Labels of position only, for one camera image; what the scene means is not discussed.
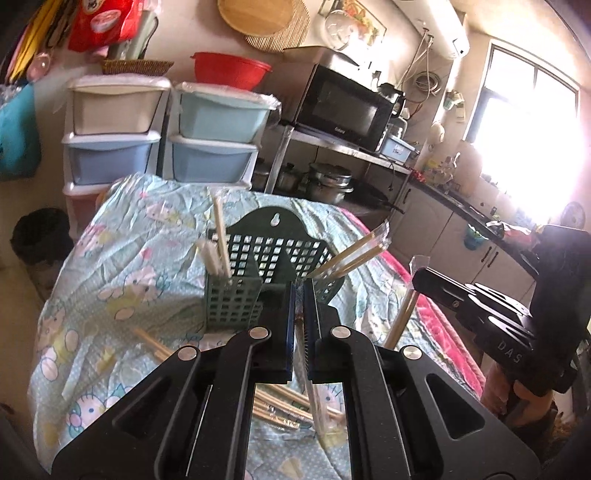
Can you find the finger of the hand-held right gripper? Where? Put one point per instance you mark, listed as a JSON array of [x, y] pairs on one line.
[[438, 290]]

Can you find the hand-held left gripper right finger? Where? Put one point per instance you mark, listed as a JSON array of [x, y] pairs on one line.
[[311, 341]]

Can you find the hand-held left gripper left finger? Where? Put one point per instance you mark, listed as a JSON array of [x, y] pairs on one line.
[[288, 332]]

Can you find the bamboo chopstick pair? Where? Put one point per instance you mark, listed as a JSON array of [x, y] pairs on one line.
[[318, 406], [400, 318]]

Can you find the green plastic utensil holder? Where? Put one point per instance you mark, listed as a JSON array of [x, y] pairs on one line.
[[295, 226]]

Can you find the group of chopsticks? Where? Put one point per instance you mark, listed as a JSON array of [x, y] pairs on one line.
[[221, 249]]

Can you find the person's right hand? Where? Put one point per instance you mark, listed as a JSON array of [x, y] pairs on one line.
[[491, 392]]

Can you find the pink blanket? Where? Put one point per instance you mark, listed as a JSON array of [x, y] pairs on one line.
[[443, 323]]

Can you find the white kitchen cabinets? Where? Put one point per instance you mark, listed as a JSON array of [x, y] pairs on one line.
[[443, 240]]

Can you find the blue hanging pocket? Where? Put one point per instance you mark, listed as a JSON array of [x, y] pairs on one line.
[[475, 237]]

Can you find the steel stock pot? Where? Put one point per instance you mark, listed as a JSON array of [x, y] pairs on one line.
[[330, 182]]

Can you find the small steel pot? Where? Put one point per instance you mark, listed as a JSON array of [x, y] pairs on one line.
[[288, 175]]

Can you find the cartoon print light blue blanket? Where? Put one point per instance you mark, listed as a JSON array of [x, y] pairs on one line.
[[138, 258]]

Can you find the blue storage bin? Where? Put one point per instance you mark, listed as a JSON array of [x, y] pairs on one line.
[[207, 161], [108, 159]]

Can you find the window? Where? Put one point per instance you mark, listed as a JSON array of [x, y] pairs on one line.
[[517, 106]]

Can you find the black microwave oven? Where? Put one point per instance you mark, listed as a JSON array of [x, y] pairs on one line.
[[346, 108]]

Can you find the teal storage bin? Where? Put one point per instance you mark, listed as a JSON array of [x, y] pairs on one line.
[[221, 115]]

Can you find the pink storage bin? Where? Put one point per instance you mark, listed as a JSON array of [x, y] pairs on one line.
[[83, 205]]

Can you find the black trash bin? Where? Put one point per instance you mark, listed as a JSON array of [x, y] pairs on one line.
[[41, 235]]

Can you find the red plastic basin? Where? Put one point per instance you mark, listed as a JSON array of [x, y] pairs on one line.
[[228, 71]]

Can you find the white water heater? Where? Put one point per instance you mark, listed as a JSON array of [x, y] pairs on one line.
[[434, 23]]

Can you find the clear plastic dome cover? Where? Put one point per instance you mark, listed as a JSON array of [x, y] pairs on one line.
[[341, 30]]

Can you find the white storage bin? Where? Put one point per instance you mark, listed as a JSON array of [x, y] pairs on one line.
[[115, 108]]

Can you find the round slatted mat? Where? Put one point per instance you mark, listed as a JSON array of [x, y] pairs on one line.
[[295, 39]]

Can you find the woven basket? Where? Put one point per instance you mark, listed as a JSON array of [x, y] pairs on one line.
[[136, 67]]

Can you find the round bamboo tray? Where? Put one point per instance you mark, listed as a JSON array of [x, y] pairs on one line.
[[256, 14]]

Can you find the teal tote bag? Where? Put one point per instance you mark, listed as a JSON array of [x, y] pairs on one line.
[[16, 134]]

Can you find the red shopping bag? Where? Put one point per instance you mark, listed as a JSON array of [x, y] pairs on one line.
[[106, 23]]

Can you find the pink round cup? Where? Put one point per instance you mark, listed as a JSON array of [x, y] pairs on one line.
[[40, 64]]

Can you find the yellow hanging bags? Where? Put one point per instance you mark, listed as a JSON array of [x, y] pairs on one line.
[[32, 37]]

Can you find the fruit wall picture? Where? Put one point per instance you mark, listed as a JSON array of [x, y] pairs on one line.
[[364, 21]]

